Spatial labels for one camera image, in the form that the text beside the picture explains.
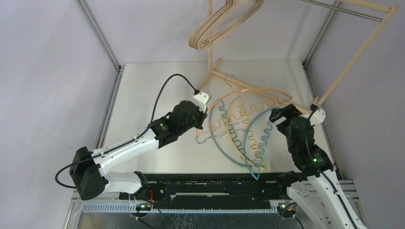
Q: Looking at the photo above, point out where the orange plastic hanger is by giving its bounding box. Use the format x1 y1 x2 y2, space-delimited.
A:
196 70 293 142

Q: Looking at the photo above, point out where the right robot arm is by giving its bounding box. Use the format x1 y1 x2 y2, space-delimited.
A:
269 104 366 229

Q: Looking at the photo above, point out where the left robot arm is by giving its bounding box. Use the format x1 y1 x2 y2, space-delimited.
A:
69 100 207 200

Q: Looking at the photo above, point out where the blue plastic hanger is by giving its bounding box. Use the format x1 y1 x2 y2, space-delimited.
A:
243 107 279 180

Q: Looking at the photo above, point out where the green plastic hanger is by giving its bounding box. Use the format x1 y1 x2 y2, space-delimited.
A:
195 99 255 169

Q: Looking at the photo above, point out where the yellow plastic hanger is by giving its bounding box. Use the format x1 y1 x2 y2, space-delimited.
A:
225 97 266 171

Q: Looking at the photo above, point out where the right circuit board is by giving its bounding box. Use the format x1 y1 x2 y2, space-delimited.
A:
277 203 297 213

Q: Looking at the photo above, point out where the circuit board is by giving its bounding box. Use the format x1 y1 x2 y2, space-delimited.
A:
135 203 152 212
277 203 297 213

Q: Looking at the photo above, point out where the left circuit board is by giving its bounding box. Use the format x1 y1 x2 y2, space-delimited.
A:
135 203 152 212

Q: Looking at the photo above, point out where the metal hanging rod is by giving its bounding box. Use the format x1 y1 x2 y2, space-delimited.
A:
298 0 384 23

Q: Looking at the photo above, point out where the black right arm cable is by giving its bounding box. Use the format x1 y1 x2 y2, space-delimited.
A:
304 107 358 229

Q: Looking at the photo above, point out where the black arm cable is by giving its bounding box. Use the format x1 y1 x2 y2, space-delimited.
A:
304 107 358 229
54 73 201 189

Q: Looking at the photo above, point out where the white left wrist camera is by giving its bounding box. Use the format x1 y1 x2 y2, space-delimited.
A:
192 91 211 113

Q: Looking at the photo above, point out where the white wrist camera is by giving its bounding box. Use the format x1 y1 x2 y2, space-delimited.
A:
192 91 211 113
300 104 326 126

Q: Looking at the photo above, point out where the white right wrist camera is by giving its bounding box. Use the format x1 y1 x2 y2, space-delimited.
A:
300 104 326 126

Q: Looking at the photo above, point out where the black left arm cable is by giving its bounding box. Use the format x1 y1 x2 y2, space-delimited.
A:
54 73 201 189

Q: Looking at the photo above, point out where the wooden clothes rack frame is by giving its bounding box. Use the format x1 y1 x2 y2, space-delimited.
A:
188 0 399 107

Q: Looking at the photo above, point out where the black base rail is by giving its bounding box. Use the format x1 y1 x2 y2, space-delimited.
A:
118 172 317 211

